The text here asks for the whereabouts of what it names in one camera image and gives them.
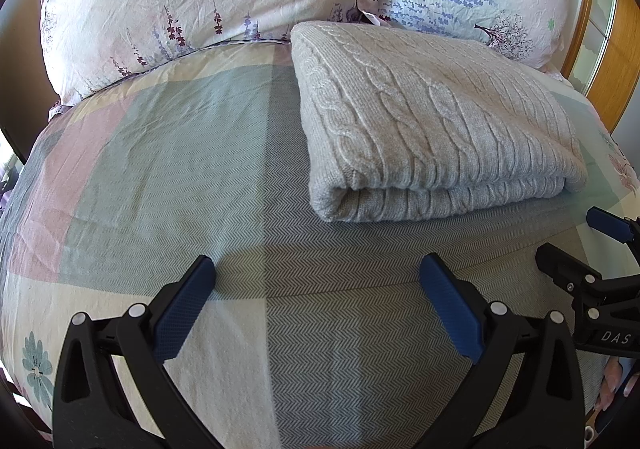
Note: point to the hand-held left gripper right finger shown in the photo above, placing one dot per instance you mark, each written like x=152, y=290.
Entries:
x=450, y=309

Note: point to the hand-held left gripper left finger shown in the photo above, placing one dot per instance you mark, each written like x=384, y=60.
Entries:
x=182, y=309

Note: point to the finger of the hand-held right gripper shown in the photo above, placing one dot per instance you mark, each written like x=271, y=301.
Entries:
x=567, y=269
x=609, y=225

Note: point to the pastel plaid quilt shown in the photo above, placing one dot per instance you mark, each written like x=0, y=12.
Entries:
x=200, y=189

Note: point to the wooden wardrobe with glass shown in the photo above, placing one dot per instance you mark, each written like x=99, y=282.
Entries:
x=625, y=59

